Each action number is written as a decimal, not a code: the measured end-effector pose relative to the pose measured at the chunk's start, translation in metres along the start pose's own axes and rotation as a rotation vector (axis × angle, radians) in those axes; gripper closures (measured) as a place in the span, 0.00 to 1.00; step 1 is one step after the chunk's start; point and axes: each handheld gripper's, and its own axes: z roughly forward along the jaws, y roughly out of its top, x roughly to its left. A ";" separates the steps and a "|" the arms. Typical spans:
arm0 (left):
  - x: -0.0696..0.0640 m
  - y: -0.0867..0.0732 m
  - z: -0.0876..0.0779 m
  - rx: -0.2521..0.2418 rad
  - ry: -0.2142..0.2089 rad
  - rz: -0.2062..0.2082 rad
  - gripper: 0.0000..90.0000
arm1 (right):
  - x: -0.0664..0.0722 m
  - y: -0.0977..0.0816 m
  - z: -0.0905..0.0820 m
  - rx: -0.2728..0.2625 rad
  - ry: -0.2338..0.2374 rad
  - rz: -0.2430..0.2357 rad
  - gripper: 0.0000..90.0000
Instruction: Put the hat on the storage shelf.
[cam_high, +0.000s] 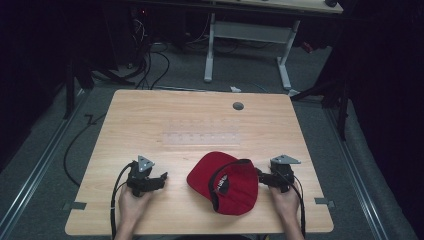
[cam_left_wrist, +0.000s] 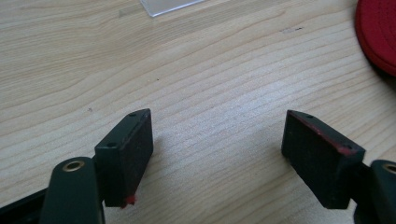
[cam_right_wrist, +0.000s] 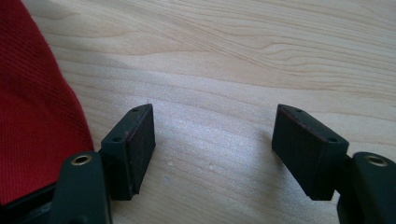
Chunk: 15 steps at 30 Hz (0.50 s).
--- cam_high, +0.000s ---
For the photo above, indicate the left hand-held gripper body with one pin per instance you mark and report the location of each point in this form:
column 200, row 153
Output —
column 141, row 181

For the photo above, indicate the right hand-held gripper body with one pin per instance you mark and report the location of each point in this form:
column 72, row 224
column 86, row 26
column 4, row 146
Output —
column 283, row 175

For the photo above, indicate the red baseball cap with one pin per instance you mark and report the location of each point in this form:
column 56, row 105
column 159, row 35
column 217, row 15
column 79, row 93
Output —
column 230, row 183

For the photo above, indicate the person's left hand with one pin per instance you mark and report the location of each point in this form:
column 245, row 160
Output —
column 133, row 205

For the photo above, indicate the person's right hand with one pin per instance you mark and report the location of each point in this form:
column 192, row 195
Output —
column 284, row 203

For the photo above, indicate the grey tape piece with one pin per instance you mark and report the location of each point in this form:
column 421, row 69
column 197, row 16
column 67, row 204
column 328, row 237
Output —
column 324, row 201
column 75, row 205

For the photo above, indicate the clear plastic ruler strip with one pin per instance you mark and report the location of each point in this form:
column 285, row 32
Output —
column 200, row 138

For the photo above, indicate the grey round table grommet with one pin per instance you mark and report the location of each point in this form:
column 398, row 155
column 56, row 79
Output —
column 238, row 106

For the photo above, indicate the white paper scrap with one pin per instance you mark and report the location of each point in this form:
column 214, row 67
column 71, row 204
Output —
column 235, row 89

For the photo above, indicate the black stand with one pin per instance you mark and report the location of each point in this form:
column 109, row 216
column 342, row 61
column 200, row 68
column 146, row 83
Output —
column 340, row 106
column 70, row 90

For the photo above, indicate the small black object on desk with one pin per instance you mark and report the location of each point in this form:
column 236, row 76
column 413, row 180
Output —
column 331, row 3

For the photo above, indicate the metal floor rail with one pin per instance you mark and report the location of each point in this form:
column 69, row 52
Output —
column 358, row 173
column 31, row 180

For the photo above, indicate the white metal frame desk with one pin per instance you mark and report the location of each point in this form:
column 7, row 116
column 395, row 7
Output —
column 248, row 31

